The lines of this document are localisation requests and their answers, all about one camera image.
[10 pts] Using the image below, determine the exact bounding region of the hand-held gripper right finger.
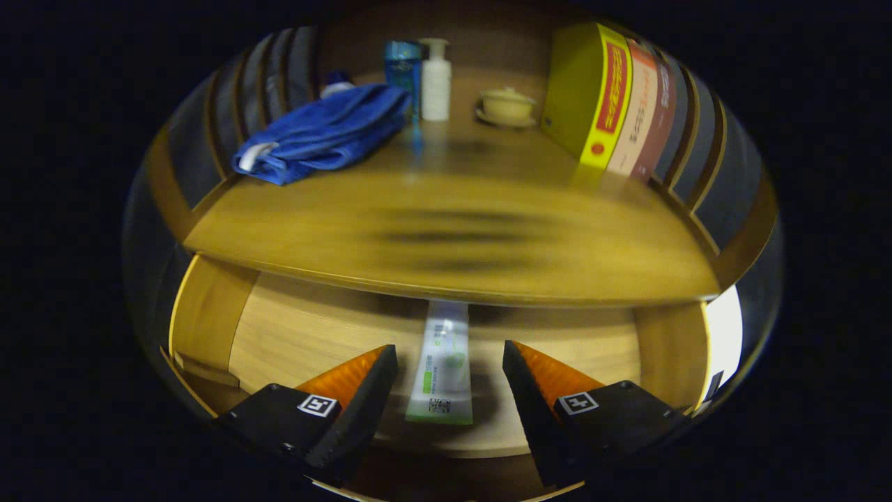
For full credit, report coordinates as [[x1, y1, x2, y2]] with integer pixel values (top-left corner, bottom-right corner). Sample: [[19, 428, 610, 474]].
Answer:
[[503, 340, 691, 489]]

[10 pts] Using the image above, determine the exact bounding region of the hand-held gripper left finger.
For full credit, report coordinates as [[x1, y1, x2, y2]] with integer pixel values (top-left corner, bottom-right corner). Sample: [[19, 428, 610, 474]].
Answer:
[[216, 344, 399, 489]]

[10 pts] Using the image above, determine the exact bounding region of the white green toothpaste tube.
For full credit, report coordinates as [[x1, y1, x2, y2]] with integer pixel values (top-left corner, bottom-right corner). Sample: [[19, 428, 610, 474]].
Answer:
[[406, 300, 475, 426]]

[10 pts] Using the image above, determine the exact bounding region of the wooden drawer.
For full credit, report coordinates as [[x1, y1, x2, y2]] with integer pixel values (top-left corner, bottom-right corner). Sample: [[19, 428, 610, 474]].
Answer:
[[160, 254, 712, 502]]

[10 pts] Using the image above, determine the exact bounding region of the wooden countertop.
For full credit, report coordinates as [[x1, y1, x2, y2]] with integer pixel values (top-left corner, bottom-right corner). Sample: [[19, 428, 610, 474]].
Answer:
[[183, 63, 722, 307]]

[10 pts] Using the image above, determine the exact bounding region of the white side table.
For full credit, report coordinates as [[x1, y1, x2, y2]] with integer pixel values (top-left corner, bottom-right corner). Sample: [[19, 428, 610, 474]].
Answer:
[[700, 284, 743, 412]]

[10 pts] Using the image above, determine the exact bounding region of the blue folded towel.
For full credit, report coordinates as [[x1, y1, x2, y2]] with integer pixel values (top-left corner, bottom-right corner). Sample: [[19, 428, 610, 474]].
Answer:
[[232, 84, 413, 187]]

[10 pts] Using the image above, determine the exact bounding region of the yellow lidded teacup with saucer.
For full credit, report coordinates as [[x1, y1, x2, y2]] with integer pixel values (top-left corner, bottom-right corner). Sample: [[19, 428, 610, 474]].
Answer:
[[476, 87, 539, 129]]

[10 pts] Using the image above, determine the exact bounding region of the brown book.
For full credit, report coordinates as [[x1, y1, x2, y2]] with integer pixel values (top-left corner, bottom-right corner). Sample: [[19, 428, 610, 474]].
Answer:
[[631, 52, 678, 183]]

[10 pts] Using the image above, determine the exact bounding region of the orange book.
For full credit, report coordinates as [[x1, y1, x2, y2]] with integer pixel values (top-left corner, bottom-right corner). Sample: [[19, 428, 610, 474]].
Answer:
[[606, 38, 659, 176]]

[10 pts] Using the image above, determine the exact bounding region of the yellow book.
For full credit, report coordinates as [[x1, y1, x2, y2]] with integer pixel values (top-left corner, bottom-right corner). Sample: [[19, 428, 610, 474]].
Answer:
[[540, 22, 633, 169]]

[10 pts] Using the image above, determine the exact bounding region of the small white blue-capped bottle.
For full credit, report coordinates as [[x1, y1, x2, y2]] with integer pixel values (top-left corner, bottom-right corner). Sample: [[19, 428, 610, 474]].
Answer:
[[319, 70, 356, 100]]

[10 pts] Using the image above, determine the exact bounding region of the white pump bottle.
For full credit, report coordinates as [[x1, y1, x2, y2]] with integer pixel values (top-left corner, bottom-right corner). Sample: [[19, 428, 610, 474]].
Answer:
[[420, 38, 452, 123]]

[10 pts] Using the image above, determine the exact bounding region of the teal blue box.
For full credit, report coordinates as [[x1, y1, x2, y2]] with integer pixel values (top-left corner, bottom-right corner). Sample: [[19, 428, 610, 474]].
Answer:
[[384, 40, 424, 126]]

